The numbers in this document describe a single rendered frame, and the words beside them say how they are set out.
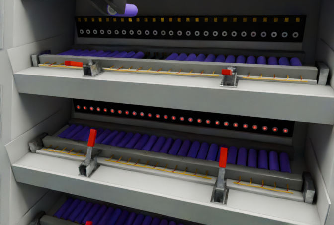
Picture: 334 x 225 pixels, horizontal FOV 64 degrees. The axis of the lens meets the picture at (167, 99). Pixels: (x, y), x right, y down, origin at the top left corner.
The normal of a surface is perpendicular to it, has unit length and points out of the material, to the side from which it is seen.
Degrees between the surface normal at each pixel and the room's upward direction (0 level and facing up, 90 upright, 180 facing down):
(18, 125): 90
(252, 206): 20
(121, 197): 110
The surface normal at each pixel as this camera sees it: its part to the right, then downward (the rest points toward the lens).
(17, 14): 0.95, 0.09
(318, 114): -0.31, 0.39
